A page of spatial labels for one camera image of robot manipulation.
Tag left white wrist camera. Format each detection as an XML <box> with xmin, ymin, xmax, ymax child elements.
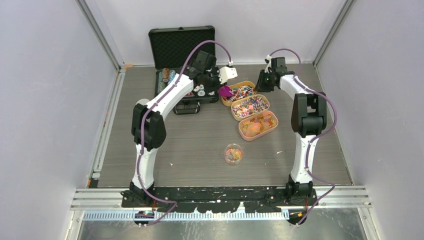
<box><xmin>218</xmin><ymin>60</ymin><xmax>238</xmax><ymax>85</ymax></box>

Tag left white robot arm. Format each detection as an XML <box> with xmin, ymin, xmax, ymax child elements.
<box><xmin>121</xmin><ymin>50</ymin><xmax>227</xmax><ymax>208</ymax></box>

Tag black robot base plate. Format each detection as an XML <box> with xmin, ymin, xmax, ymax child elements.
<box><xmin>120</xmin><ymin>185</ymin><xmax>317</xmax><ymax>214</ymax></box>

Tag magenta plastic scoop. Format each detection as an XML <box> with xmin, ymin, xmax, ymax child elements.
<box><xmin>217</xmin><ymin>85</ymin><xmax>234</xmax><ymax>98</ymax></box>

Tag beige tray swirl lollipops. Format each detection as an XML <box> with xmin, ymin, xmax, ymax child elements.
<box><xmin>230</xmin><ymin>94</ymin><xmax>270</xmax><ymax>122</ymax></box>

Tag pink tray popsicle candies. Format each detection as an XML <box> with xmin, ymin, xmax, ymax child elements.
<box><xmin>238</xmin><ymin>110</ymin><xmax>279</xmax><ymax>142</ymax></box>

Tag clear round plastic jar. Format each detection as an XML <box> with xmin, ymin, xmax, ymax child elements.
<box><xmin>224</xmin><ymin>143</ymin><xmax>244</xmax><ymax>165</ymax></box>

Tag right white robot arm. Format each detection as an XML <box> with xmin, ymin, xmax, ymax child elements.
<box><xmin>255</xmin><ymin>55</ymin><xmax>327</xmax><ymax>207</ymax></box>

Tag orange tray with lollipops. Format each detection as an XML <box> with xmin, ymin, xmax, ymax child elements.
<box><xmin>220</xmin><ymin>80</ymin><xmax>256</xmax><ymax>107</ymax></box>

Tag black poker chip case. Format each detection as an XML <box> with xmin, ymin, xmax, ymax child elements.
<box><xmin>148</xmin><ymin>25</ymin><xmax>219</xmax><ymax>115</ymax></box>

